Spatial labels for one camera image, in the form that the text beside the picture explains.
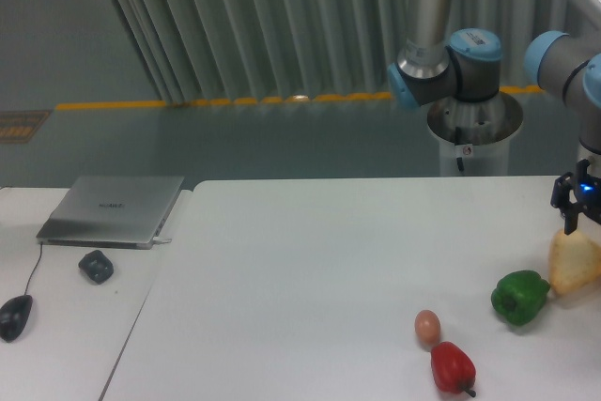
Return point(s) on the green bell pepper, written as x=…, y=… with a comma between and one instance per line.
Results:
x=519, y=296

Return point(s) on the red bell pepper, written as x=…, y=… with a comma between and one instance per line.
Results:
x=452, y=369

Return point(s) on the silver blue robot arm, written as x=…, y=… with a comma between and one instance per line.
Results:
x=457, y=76

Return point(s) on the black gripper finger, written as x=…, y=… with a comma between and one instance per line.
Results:
x=570, y=222

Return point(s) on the silver closed laptop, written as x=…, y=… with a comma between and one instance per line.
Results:
x=112, y=212

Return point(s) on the triangular bread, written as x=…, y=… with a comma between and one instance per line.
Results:
x=573, y=262

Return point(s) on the black computer mouse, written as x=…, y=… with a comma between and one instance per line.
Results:
x=14, y=316

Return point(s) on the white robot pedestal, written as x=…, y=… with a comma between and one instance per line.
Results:
x=475, y=138

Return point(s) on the brown egg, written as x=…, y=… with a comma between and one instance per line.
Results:
x=427, y=327

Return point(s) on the white usb dongle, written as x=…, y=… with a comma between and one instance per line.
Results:
x=161, y=240

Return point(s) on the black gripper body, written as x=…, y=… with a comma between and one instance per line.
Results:
x=578, y=191

